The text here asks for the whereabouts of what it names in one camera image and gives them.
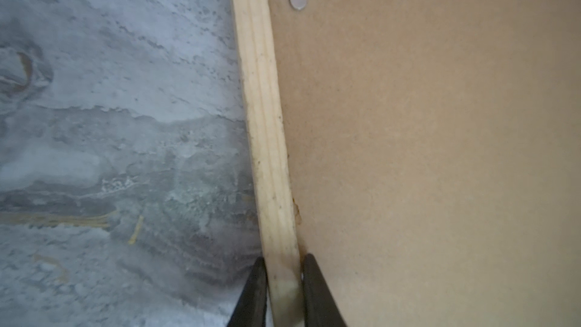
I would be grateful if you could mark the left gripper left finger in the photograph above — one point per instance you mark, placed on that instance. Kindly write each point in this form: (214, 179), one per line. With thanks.
(250, 310)

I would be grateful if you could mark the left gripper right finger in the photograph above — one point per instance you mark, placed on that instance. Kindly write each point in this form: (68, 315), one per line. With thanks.
(320, 307)

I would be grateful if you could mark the light wooden picture frame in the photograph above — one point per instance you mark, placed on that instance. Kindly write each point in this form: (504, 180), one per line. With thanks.
(275, 207)

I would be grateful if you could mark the brown frame backing board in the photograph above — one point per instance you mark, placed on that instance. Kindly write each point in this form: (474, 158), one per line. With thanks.
(434, 156)

